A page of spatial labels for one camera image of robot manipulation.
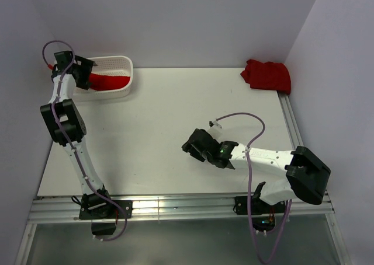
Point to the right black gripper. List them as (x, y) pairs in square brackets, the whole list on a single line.
[(193, 150)]

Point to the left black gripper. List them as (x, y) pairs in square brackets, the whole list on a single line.
[(86, 65)]

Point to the bright red t-shirt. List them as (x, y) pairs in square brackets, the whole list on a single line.
[(107, 82)]

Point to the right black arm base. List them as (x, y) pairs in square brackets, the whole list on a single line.
[(262, 214)]

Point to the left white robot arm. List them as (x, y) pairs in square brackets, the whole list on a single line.
[(67, 127)]

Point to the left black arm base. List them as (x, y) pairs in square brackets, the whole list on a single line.
[(104, 216)]

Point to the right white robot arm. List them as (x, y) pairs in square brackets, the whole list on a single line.
[(301, 174)]

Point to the white perforated plastic basket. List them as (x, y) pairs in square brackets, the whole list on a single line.
[(117, 65)]

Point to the dark red t-shirt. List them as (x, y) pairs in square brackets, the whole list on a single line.
[(267, 76)]

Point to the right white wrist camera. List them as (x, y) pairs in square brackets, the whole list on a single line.
[(215, 129)]

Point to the right side aluminium rail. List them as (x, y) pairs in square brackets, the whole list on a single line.
[(290, 120)]

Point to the aluminium rail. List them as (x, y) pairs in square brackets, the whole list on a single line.
[(59, 210), (290, 120)]

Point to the front aluminium rail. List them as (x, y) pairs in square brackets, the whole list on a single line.
[(59, 210)]

